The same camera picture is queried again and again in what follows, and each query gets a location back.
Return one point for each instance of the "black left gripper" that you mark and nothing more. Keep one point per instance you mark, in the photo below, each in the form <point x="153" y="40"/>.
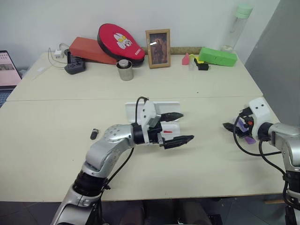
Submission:
<point x="154" y="134"/>

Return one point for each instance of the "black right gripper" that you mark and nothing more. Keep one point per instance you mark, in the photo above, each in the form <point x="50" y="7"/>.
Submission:
<point x="246" y="126"/>

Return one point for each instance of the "purple marker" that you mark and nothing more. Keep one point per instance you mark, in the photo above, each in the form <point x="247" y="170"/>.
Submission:
<point x="250" y="140"/>

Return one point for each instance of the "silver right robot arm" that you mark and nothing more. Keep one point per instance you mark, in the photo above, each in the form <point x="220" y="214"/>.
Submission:
<point x="282" y="133"/>

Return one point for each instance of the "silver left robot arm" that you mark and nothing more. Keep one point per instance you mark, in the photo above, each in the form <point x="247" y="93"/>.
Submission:
<point x="105" y="145"/>

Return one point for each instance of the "red marker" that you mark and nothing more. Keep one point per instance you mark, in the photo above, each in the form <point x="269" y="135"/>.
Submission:
<point x="167" y="131"/>

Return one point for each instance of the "white pencil case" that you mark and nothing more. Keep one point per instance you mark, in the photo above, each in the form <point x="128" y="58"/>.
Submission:
<point x="168" y="105"/>

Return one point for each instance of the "red paddle case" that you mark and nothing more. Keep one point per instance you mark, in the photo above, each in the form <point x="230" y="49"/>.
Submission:
<point x="117" y="39"/>

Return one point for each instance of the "small black box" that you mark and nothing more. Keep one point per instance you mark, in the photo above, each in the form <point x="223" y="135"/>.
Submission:
<point x="203" y="66"/>

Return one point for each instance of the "pink plastic piece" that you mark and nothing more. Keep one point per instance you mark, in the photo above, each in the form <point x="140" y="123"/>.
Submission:
<point x="185" y="59"/>

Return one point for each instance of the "green rectangular box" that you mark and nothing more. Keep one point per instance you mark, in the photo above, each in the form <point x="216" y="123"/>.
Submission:
<point x="218" y="56"/>

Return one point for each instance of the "metal cup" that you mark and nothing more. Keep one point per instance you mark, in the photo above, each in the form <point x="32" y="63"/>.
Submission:
<point x="125" y="70"/>

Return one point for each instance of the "small black usb stick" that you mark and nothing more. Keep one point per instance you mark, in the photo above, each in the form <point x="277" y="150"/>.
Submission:
<point x="94" y="134"/>

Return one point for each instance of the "clear bottle green lid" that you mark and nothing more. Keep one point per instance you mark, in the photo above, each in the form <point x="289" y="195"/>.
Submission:
<point x="239" y="28"/>

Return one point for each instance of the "black power strip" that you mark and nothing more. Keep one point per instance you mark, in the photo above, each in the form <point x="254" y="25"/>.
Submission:
<point x="75" y="65"/>

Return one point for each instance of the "red rectangular box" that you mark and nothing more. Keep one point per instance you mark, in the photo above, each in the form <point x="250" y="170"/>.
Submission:
<point x="86" y="48"/>

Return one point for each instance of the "white charger plug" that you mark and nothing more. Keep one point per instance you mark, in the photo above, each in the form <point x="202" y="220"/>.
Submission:
<point x="58" y="54"/>

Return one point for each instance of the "open laptop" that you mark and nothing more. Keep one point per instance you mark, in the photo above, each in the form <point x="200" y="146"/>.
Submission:
<point x="8" y="70"/>

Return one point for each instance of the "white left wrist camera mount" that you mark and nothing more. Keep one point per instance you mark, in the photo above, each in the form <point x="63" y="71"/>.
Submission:
<point x="148" y="110"/>

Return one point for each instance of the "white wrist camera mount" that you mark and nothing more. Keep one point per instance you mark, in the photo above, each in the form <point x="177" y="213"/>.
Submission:
<point x="148" y="110"/>
<point x="259" y="110"/>

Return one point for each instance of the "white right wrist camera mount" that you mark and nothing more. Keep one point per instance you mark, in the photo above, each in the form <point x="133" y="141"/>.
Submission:
<point x="259" y="110"/>

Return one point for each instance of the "wooden photo frame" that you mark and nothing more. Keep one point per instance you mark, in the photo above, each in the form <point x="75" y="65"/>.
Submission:
<point x="159" y="48"/>

